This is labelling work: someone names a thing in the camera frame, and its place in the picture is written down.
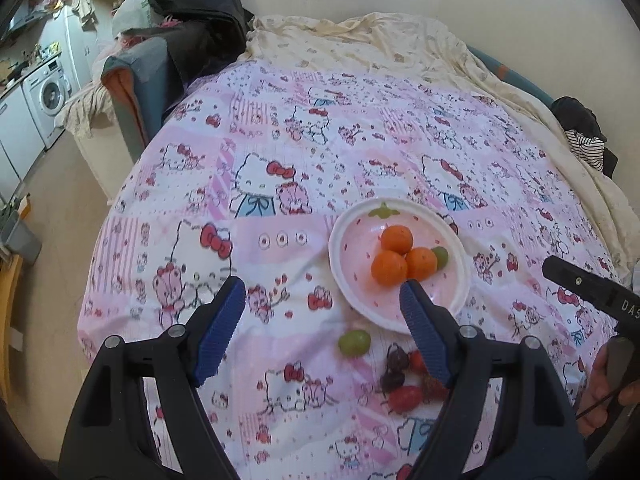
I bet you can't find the striped black clothing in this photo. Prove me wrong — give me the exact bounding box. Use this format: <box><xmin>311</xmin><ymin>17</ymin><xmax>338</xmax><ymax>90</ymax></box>
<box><xmin>550</xmin><ymin>96</ymin><xmax>618</xmax><ymax>178</ymax></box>

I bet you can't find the white plastic bag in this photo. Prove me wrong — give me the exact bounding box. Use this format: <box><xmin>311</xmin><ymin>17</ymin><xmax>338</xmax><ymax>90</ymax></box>
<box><xmin>112</xmin><ymin>0</ymin><xmax>152</xmax><ymax>38</ymax></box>

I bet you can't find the large orange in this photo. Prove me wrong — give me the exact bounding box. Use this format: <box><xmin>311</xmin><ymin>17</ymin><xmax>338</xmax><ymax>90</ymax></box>
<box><xmin>370</xmin><ymin>250</ymin><xmax>407</xmax><ymax>287</ymax></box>

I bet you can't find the person's right hand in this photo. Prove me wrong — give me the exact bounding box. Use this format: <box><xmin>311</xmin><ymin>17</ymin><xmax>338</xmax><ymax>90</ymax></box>
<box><xmin>577</xmin><ymin>344</ymin><xmax>611</xmax><ymax>438</ymax></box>

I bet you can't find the red strawberry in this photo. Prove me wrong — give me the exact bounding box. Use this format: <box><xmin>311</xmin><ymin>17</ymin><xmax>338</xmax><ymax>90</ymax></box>
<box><xmin>421</xmin><ymin>375</ymin><xmax>449</xmax><ymax>403</ymax></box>

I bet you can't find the black clothes pile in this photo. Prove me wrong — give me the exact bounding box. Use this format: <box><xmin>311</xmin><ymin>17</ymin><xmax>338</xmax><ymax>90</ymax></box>
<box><xmin>137</xmin><ymin>0</ymin><xmax>254</xmax><ymax>115</ymax></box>

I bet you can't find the green grape in plate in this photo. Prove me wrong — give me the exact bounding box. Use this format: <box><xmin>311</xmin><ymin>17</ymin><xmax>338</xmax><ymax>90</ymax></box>
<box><xmin>432</xmin><ymin>246</ymin><xmax>449</xmax><ymax>271</ymax></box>

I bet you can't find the dark purple grape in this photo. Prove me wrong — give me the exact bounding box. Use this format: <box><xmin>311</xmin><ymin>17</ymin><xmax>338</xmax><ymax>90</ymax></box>
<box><xmin>386</xmin><ymin>344</ymin><xmax>410</xmax><ymax>373</ymax></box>

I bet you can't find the pink Hello Kitty blanket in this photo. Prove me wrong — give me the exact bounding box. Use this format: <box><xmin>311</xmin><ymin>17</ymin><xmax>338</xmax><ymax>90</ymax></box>
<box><xmin>78</xmin><ymin>62</ymin><xmax>614</xmax><ymax>479</ymax></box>

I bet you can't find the small orange mandarin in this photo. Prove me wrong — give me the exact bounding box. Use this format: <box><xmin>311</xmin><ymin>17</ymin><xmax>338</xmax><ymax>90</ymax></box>
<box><xmin>405</xmin><ymin>247</ymin><xmax>438</xmax><ymax>282</ymax></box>

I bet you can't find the pink strawberry plate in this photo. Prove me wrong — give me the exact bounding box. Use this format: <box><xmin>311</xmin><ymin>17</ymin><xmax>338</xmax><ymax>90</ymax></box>
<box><xmin>328</xmin><ymin>197</ymin><xmax>471</xmax><ymax>334</ymax></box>

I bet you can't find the white washing machine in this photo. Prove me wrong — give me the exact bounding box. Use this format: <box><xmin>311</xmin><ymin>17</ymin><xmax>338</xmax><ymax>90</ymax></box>
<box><xmin>21</xmin><ymin>55</ymin><xmax>72</xmax><ymax>150</ymax></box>

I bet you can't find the red cherry tomato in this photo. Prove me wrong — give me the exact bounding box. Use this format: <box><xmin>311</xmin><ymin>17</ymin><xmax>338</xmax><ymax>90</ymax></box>
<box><xmin>387</xmin><ymin>386</ymin><xmax>423</xmax><ymax>414</ymax></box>

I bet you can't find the green grape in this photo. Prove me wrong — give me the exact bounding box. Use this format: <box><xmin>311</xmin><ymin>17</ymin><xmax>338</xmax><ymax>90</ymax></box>
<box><xmin>337</xmin><ymin>330</ymin><xmax>371</xmax><ymax>358</ymax></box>
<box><xmin>432</xmin><ymin>246</ymin><xmax>449</xmax><ymax>271</ymax></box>

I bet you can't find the white kitchen cabinet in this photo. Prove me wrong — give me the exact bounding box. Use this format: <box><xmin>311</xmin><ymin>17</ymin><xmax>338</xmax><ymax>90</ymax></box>
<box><xmin>0</xmin><ymin>86</ymin><xmax>44</xmax><ymax>202</ymax></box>

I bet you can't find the grey orange chair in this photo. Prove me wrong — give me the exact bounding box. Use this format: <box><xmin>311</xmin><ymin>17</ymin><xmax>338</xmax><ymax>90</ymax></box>
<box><xmin>101</xmin><ymin>37</ymin><xmax>184</xmax><ymax>162</ymax></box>

